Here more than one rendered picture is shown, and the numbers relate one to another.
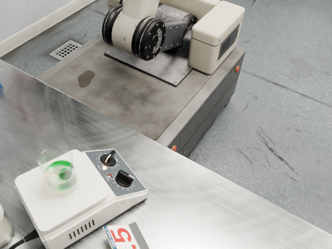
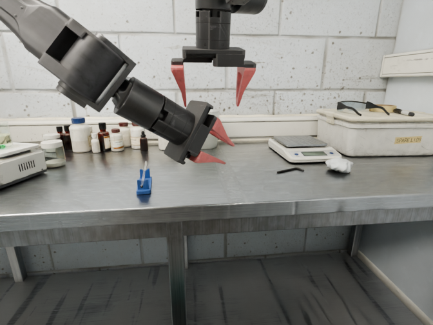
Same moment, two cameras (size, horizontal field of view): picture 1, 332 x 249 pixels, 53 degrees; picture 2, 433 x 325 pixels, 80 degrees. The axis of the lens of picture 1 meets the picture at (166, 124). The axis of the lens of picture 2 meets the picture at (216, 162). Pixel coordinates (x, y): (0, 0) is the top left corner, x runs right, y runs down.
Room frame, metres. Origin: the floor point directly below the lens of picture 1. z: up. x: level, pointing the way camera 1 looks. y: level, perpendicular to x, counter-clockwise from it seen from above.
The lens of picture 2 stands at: (1.20, 0.24, 1.01)
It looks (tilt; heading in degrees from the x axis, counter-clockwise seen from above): 17 degrees down; 145
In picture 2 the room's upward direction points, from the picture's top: straight up
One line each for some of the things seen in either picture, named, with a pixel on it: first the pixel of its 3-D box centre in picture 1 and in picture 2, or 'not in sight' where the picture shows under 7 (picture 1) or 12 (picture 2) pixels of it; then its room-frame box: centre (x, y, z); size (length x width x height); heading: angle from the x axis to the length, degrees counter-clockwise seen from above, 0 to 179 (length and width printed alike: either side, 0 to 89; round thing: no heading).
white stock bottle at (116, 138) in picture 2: not in sight; (116, 139); (0.15, 0.50, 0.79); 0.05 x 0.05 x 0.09
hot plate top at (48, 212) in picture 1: (61, 187); (4, 149); (0.29, 0.17, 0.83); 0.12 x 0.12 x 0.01; 40
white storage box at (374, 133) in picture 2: not in sight; (372, 129); (0.71, 1.37, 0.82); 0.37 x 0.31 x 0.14; 58
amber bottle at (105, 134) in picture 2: not in sight; (104, 136); (0.12, 0.46, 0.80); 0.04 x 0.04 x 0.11
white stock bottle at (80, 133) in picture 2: not in sight; (80, 134); (0.08, 0.39, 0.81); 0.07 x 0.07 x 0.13
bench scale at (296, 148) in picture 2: not in sight; (301, 147); (0.60, 1.06, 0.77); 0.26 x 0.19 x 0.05; 151
